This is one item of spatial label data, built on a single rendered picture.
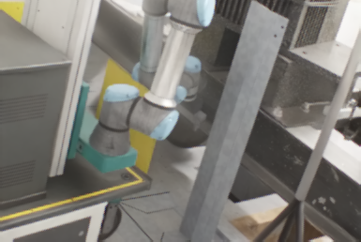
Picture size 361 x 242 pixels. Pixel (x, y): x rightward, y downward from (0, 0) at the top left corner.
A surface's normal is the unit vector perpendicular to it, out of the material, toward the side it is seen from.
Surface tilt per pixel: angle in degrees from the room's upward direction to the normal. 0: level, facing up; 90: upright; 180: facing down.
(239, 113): 90
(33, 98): 90
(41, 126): 90
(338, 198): 90
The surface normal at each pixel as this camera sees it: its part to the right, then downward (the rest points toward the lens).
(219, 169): -0.65, 0.17
